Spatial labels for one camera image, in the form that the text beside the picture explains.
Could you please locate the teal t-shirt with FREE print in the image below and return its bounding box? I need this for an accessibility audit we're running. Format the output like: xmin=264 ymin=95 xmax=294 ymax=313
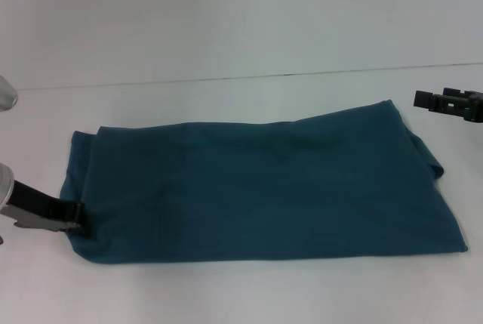
xmin=59 ymin=99 xmax=472 ymax=265

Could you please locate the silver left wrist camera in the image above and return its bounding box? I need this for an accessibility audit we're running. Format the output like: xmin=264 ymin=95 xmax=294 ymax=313
xmin=0 ymin=76 xmax=19 ymax=113

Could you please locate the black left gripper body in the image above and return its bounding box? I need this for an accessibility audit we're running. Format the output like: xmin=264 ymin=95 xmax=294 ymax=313
xmin=2 ymin=178 xmax=82 ymax=233

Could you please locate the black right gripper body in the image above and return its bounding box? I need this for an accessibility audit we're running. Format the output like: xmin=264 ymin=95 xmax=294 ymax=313
xmin=463 ymin=91 xmax=483 ymax=124

